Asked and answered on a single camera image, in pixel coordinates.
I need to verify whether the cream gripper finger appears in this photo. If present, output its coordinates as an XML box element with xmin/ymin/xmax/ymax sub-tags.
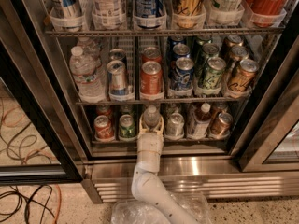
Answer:
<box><xmin>154</xmin><ymin>117</ymin><xmax>164</xmax><ymax>135</ymax></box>
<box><xmin>138</xmin><ymin>116</ymin><xmax>148</xmax><ymax>137</ymax></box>

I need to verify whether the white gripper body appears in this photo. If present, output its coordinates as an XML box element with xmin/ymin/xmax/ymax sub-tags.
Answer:
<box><xmin>137</xmin><ymin>133</ymin><xmax>164</xmax><ymax>173</ymax></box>

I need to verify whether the clear water bottle bottom shelf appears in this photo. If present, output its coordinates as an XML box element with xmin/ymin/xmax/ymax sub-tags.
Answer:
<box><xmin>143</xmin><ymin>105</ymin><xmax>161</xmax><ymax>130</ymax></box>

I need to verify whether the clear water bottle shelf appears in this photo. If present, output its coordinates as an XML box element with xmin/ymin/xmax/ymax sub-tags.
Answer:
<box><xmin>69</xmin><ymin>46</ymin><xmax>106</xmax><ymax>103</ymax></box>
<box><xmin>143</xmin><ymin>105</ymin><xmax>161</xmax><ymax>130</ymax></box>

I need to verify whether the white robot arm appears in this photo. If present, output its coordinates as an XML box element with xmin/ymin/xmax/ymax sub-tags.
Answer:
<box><xmin>131</xmin><ymin>114</ymin><xmax>199</xmax><ymax>224</ymax></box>

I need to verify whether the silver can bottom shelf front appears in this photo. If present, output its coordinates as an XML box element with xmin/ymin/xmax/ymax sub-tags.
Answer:
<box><xmin>165</xmin><ymin>113</ymin><xmax>184</xmax><ymax>138</ymax></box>

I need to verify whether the silver can shelf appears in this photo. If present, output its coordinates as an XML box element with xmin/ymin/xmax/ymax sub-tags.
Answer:
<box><xmin>166</xmin><ymin>103</ymin><xmax>182</xmax><ymax>115</ymax></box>
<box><xmin>165</xmin><ymin>113</ymin><xmax>184</xmax><ymax>138</ymax></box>

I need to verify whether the green can bottom shelf front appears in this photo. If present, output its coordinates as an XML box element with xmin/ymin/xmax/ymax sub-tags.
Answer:
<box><xmin>119</xmin><ymin>114</ymin><xmax>135</xmax><ymax>138</ymax></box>

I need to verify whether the silver can bottom shelf rear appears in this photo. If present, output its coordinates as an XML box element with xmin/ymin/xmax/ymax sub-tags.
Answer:
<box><xmin>166</xmin><ymin>103</ymin><xmax>182</xmax><ymax>115</ymax></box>

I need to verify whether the green can bottom shelf rear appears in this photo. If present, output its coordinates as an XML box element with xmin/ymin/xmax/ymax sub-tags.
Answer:
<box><xmin>121</xmin><ymin>105</ymin><xmax>135</xmax><ymax>117</ymax></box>

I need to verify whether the red can bottom shelf front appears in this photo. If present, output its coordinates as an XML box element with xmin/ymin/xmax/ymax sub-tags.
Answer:
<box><xmin>93</xmin><ymin>115</ymin><xmax>114</xmax><ymax>139</ymax></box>

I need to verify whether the red can shelf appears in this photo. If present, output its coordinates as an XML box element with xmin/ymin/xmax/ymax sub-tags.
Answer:
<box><xmin>93</xmin><ymin>115</ymin><xmax>114</xmax><ymax>139</ymax></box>
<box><xmin>96</xmin><ymin>105</ymin><xmax>113</xmax><ymax>119</ymax></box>

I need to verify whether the brown juice bottle white cap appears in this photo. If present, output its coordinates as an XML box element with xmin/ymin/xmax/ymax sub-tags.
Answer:
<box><xmin>187</xmin><ymin>103</ymin><xmax>211</xmax><ymax>139</ymax></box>

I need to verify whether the red can bottom shelf rear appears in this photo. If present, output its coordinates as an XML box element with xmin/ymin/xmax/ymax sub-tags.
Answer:
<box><xmin>96</xmin><ymin>105</ymin><xmax>113</xmax><ymax>119</ymax></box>

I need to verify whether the orange can front middle shelf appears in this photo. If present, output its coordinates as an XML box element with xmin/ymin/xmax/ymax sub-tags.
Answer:
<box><xmin>140</xmin><ymin>61</ymin><xmax>162</xmax><ymax>95</ymax></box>

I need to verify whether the orange can shelf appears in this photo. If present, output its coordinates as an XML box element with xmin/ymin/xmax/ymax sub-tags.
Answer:
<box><xmin>140</xmin><ymin>61</ymin><xmax>162</xmax><ymax>95</ymax></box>
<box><xmin>141</xmin><ymin>47</ymin><xmax>162</xmax><ymax>63</ymax></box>

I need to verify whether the copper can bottom shelf front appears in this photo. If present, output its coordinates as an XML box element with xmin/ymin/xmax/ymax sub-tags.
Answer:
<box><xmin>210</xmin><ymin>112</ymin><xmax>233</xmax><ymax>135</ymax></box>

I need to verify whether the copper can shelf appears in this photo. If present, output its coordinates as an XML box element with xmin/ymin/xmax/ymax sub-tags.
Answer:
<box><xmin>210</xmin><ymin>112</ymin><xmax>233</xmax><ymax>135</ymax></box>
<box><xmin>212</xmin><ymin>102</ymin><xmax>228</xmax><ymax>115</ymax></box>

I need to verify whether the copper can bottom shelf rear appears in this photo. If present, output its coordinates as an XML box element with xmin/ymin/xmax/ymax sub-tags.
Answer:
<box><xmin>212</xmin><ymin>102</ymin><xmax>228</xmax><ymax>115</ymax></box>

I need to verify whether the clear water bottle middle shelf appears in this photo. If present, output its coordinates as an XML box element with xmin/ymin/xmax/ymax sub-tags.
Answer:
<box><xmin>69</xmin><ymin>46</ymin><xmax>106</xmax><ymax>103</ymax></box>

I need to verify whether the orange can rear middle shelf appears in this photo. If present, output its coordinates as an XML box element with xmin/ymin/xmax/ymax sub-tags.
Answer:
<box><xmin>141</xmin><ymin>47</ymin><xmax>162</xmax><ymax>63</ymax></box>

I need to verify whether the rear water bottle middle shelf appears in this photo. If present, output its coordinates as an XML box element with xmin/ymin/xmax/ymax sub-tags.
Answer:
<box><xmin>77</xmin><ymin>37</ymin><xmax>102</xmax><ymax>68</ymax></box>

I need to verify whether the left glass fridge door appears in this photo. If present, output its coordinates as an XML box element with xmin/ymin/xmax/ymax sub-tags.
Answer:
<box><xmin>0</xmin><ymin>34</ymin><xmax>82</xmax><ymax>185</ymax></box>

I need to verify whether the glass fridge door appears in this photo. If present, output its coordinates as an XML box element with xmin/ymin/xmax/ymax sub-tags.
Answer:
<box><xmin>0</xmin><ymin>34</ymin><xmax>82</xmax><ymax>185</ymax></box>
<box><xmin>239</xmin><ymin>72</ymin><xmax>299</xmax><ymax>172</ymax></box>

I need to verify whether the right glass fridge door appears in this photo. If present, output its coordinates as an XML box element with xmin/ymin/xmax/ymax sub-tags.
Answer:
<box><xmin>239</xmin><ymin>72</ymin><xmax>299</xmax><ymax>172</ymax></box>

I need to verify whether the yellow can top shelf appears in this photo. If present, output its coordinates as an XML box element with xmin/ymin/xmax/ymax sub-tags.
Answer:
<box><xmin>172</xmin><ymin>0</ymin><xmax>204</xmax><ymax>29</ymax></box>

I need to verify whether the white label bottle top shelf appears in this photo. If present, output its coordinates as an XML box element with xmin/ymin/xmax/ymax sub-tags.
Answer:
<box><xmin>93</xmin><ymin>0</ymin><xmax>126</xmax><ymax>29</ymax></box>

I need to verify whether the green white can top shelf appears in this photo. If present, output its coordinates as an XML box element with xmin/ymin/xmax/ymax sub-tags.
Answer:
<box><xmin>210</xmin><ymin>0</ymin><xmax>242</xmax><ymax>24</ymax></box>

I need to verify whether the blue white can top shelf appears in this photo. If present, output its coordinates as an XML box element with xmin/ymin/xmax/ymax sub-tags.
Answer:
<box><xmin>51</xmin><ymin>0</ymin><xmax>82</xmax><ymax>21</ymax></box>

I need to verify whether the silver blue can front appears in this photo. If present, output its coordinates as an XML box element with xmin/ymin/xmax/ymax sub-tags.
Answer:
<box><xmin>107</xmin><ymin>60</ymin><xmax>128</xmax><ymax>95</ymax></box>

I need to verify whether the silver blue can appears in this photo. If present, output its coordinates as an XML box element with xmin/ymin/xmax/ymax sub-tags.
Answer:
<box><xmin>109</xmin><ymin>48</ymin><xmax>126</xmax><ymax>63</ymax></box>
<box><xmin>107</xmin><ymin>60</ymin><xmax>128</xmax><ymax>95</ymax></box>

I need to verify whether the clear plastic bin on floor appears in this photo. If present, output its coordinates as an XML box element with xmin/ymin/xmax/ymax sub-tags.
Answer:
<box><xmin>111</xmin><ymin>193</ymin><xmax>212</xmax><ymax>224</ymax></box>

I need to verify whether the silver blue can rear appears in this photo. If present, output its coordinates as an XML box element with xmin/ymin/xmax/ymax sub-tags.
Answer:
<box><xmin>109</xmin><ymin>48</ymin><xmax>126</xmax><ymax>63</ymax></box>

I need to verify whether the blue can middle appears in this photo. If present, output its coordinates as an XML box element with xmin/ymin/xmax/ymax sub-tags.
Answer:
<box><xmin>171</xmin><ymin>43</ymin><xmax>190</xmax><ymax>61</ymax></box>

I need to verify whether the green can middle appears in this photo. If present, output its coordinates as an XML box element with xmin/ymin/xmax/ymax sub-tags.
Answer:
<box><xmin>196</xmin><ymin>43</ymin><xmax>220</xmax><ymax>65</ymax></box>

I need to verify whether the gold can front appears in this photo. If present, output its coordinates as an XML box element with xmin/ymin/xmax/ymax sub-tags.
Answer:
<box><xmin>227</xmin><ymin>59</ymin><xmax>259</xmax><ymax>92</ymax></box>

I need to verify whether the gold can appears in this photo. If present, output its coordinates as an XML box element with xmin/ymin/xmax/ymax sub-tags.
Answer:
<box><xmin>227</xmin><ymin>59</ymin><xmax>259</xmax><ymax>92</ymax></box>
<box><xmin>221</xmin><ymin>35</ymin><xmax>244</xmax><ymax>52</ymax></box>
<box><xmin>225</xmin><ymin>45</ymin><xmax>249</xmax><ymax>69</ymax></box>

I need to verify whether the gold can middle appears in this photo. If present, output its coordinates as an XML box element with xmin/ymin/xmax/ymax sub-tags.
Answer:
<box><xmin>225</xmin><ymin>45</ymin><xmax>249</xmax><ymax>69</ymax></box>

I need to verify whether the gold can rear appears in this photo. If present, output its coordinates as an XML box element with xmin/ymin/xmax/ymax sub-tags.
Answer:
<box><xmin>221</xmin><ymin>35</ymin><xmax>244</xmax><ymax>52</ymax></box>

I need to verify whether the red coca cola can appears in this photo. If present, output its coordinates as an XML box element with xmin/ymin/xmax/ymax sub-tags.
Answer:
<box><xmin>245</xmin><ymin>0</ymin><xmax>287</xmax><ymax>27</ymax></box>

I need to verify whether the black cable on floor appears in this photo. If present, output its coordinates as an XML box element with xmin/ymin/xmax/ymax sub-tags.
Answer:
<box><xmin>0</xmin><ymin>121</ymin><xmax>56</xmax><ymax>224</ymax></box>

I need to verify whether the orange cable on floor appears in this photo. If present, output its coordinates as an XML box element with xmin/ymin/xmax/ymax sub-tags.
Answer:
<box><xmin>0</xmin><ymin>98</ymin><xmax>63</xmax><ymax>224</ymax></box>

